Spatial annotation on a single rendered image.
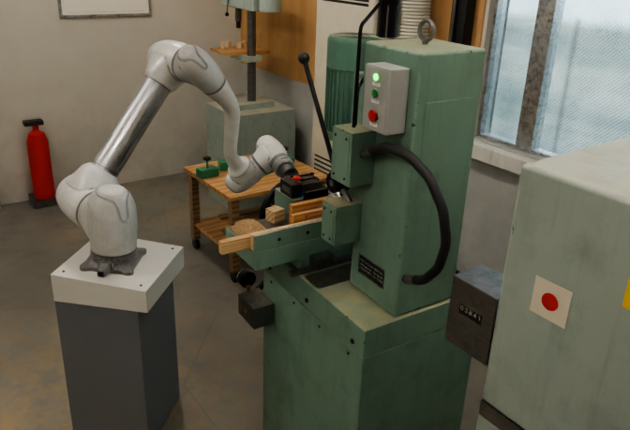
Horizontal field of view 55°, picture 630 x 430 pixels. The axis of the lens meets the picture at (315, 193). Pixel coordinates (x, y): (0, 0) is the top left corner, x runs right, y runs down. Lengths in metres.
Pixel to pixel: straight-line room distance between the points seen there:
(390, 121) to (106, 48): 3.43
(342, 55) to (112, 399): 1.46
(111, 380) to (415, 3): 2.24
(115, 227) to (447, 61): 1.20
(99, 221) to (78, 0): 2.68
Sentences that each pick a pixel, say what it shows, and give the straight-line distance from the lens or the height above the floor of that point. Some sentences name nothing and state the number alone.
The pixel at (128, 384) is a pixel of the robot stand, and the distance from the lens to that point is 2.34.
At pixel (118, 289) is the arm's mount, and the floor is 0.68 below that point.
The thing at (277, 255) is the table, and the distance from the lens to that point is 1.85.
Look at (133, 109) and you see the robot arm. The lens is 2.32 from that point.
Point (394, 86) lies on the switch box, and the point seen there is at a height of 1.44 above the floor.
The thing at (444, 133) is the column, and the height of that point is 1.32.
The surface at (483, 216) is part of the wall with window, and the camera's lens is 3.33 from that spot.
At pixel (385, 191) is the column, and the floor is 1.15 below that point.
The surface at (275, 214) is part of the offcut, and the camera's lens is 1.98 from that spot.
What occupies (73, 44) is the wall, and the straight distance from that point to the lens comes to 4.63.
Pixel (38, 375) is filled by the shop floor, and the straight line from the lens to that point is 2.97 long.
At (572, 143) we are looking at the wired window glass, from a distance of 3.03.
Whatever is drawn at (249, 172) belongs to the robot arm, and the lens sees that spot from 2.56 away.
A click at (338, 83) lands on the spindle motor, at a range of 1.79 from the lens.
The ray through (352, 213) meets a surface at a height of 1.05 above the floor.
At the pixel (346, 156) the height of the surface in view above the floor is 1.23.
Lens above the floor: 1.73
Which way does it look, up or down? 22 degrees down
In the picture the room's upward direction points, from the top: 2 degrees clockwise
